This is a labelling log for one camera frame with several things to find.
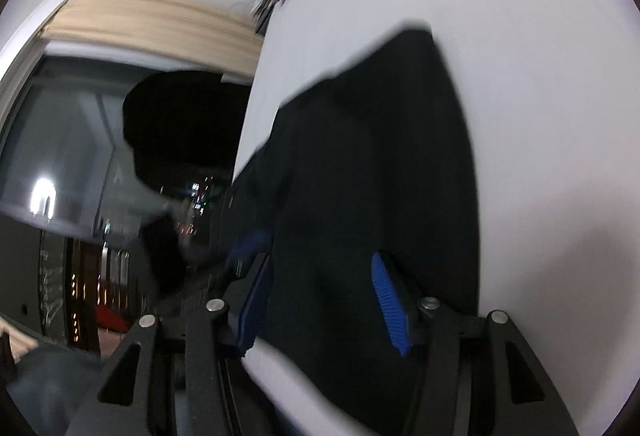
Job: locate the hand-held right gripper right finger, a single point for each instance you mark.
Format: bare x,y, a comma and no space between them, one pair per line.
392,306

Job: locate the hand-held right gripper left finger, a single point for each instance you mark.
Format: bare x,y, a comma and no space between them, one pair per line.
255,311

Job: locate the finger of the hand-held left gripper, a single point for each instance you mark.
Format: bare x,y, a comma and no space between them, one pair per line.
247,247

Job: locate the black denim pants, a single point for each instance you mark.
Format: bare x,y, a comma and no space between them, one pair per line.
375,166

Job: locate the black hanging coat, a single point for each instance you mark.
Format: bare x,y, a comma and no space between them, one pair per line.
185,126

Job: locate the glass window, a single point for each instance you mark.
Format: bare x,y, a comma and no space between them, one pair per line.
65,141

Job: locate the person's grey clothing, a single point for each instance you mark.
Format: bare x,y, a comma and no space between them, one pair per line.
45,391

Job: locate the beige curtain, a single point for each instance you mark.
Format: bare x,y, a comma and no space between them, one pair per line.
150,26

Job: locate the bed with white sheet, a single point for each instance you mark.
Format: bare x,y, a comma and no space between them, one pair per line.
525,66

